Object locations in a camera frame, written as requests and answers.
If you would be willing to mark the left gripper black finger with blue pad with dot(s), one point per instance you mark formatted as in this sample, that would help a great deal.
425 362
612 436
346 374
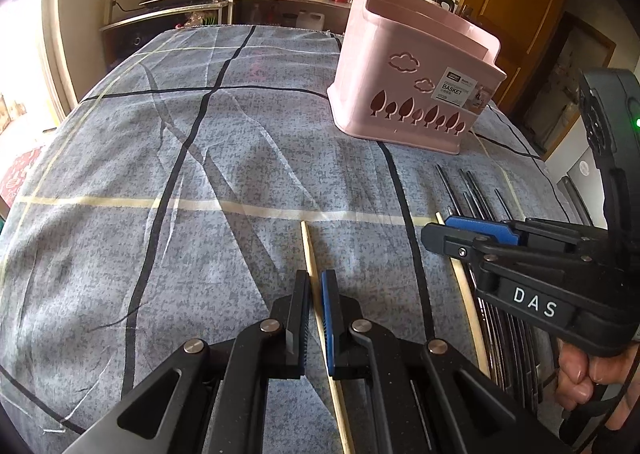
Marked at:
424 398
502 232

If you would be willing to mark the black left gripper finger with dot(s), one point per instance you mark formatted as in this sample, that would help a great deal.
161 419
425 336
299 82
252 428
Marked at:
210 398
446 240

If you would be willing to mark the light wooden chopstick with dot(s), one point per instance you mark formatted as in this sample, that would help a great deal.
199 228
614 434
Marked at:
336 390
468 301

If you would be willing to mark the pink plastic utensil basket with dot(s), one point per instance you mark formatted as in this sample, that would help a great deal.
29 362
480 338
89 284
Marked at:
412 73

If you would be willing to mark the steel kitchen shelf table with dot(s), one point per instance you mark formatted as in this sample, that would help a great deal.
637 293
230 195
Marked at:
123 37

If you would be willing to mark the person's right hand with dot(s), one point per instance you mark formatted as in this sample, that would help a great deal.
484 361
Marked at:
579 373

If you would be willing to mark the black chopstick on cloth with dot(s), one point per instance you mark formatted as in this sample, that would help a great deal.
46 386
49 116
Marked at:
480 203

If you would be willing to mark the black chopstick pile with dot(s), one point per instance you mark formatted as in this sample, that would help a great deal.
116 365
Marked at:
517 362

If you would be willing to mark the grey checked tablecloth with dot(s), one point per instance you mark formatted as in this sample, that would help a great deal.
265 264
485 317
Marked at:
168 207

